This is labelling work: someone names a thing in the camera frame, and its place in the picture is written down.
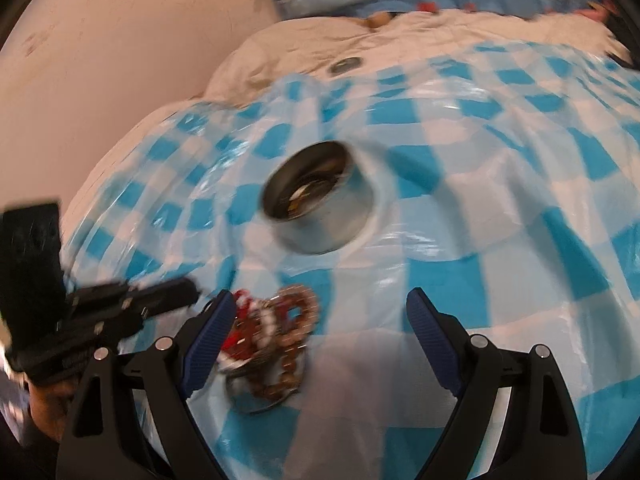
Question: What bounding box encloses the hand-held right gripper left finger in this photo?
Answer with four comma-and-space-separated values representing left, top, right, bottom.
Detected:
55, 290, 236, 480

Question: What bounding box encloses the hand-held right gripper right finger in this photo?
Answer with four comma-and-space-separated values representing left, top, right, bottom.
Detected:
406, 287, 587, 480

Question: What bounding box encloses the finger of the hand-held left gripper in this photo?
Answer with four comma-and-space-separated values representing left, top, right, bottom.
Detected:
125, 279, 199, 322

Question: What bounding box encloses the red beaded bracelet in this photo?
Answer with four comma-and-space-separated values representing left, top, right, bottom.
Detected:
217, 290, 278, 368

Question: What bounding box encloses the silver metal bangle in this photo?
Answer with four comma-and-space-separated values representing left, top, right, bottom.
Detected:
225, 355, 306, 416

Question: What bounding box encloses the brown beaded bracelet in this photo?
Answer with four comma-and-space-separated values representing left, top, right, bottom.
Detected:
250, 285, 321, 401

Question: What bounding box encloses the round metal tin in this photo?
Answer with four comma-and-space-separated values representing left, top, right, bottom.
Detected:
261, 141, 377, 256

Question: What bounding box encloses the person's left hand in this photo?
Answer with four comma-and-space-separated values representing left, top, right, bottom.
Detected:
27, 379, 78, 443

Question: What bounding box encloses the blue checked plastic sheet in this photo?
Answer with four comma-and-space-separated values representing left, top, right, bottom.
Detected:
60, 42, 640, 480

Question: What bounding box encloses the white bedsheet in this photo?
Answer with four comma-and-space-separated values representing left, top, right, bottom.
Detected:
200, 7, 631, 111

